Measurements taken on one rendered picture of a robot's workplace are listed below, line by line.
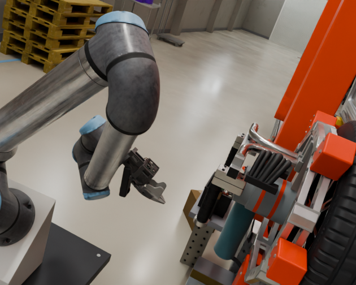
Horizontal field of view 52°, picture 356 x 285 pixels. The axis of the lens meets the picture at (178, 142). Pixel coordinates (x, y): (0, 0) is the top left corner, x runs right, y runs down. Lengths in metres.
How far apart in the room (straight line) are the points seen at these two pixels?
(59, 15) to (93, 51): 3.39
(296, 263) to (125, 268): 1.21
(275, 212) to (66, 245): 0.85
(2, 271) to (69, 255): 0.31
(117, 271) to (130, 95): 1.33
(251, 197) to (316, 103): 0.55
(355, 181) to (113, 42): 0.65
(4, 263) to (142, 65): 0.83
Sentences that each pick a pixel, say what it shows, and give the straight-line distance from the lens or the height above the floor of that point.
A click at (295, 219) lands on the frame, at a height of 0.95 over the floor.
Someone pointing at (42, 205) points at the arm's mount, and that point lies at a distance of 1.34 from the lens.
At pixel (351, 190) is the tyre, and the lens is 0.97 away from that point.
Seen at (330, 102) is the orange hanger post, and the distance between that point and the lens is 1.56.
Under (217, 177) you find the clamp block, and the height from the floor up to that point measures 0.93.
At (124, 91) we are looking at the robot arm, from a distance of 0.78.
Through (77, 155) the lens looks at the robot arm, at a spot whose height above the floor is 0.73.
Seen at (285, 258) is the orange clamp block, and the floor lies 0.88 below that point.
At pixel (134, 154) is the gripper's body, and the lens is 1.21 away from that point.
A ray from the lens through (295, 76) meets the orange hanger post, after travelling 3.49.
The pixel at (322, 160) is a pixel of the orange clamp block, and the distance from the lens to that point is 0.97.
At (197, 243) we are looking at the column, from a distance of 2.06.
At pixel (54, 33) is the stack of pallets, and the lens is 4.25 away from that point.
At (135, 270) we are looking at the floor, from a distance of 2.01.
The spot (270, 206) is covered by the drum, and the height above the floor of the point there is 0.85.
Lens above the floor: 1.38
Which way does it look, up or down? 23 degrees down
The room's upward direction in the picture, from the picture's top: 20 degrees clockwise
